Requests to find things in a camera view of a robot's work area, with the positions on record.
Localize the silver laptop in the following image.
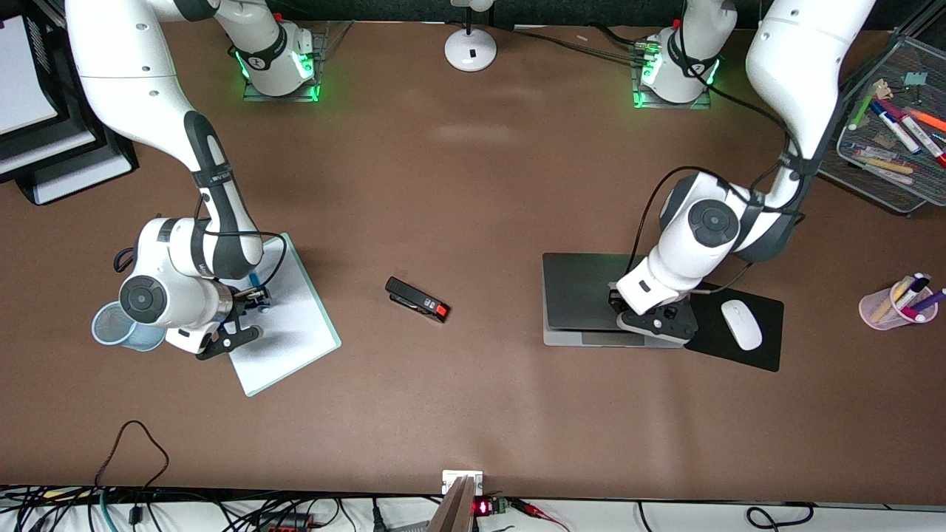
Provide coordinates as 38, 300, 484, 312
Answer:
542, 253, 684, 348

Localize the white marker with black cap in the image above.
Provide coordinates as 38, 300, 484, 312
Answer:
896, 272, 932, 311

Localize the purple marker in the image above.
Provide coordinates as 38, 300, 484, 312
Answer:
911, 287, 946, 316

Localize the pale yellow marker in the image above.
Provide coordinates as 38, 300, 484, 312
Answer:
857, 154, 917, 176

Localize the green marker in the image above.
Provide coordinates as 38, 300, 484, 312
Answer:
848, 79, 890, 132

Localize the white marker with blue cap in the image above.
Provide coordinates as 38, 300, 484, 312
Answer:
870, 100, 922, 155

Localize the white marker with red cap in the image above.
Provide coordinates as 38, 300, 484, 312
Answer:
896, 111, 946, 168

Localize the orange marker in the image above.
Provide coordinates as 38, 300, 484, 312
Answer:
905, 106, 946, 134

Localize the teal clipboard with white paper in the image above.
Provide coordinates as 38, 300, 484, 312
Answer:
225, 233, 342, 398

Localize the white computer mouse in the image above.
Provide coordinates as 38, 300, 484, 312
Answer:
721, 299, 763, 351

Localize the black mouse pad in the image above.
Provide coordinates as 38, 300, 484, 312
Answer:
684, 281, 784, 372

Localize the blue mesh pen cup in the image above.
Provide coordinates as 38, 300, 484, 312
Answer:
92, 301, 168, 352

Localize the black stapler with red tip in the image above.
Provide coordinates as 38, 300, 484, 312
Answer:
385, 276, 451, 324

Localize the black and orange power strip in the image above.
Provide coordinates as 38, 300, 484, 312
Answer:
255, 514, 315, 532

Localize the pink mesh pen cup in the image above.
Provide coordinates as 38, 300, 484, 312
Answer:
859, 277, 939, 331

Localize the black stacked document tray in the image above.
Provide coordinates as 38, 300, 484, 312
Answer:
0, 15, 140, 206

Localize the white round stand base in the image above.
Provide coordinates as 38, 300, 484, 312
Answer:
443, 0, 497, 73

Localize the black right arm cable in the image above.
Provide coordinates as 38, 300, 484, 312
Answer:
194, 194, 287, 290

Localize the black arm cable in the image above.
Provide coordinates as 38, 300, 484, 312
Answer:
630, 22, 808, 296
194, 194, 287, 290

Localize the brown looped cable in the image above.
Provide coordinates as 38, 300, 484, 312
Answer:
95, 420, 170, 490

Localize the clear arm base plate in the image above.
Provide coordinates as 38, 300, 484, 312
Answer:
630, 41, 714, 111
242, 21, 354, 103

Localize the black coiled cable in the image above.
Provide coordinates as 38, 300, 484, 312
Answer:
745, 502, 815, 530

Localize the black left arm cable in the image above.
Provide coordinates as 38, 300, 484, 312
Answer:
630, 22, 808, 296

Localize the red wire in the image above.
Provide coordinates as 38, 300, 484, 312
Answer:
510, 499, 571, 532

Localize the white mount plate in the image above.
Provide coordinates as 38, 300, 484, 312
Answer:
442, 470, 484, 494

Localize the black table cable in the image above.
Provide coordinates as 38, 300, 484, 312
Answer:
510, 24, 651, 67

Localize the black wire mesh tray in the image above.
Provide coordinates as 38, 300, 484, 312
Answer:
817, 33, 946, 215

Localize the grey camera mount bar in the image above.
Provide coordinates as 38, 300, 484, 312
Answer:
427, 477, 477, 532

